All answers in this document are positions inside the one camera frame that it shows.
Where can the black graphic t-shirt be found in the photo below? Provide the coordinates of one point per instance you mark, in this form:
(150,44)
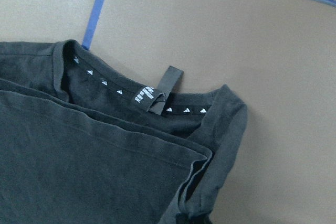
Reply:
(81,143)

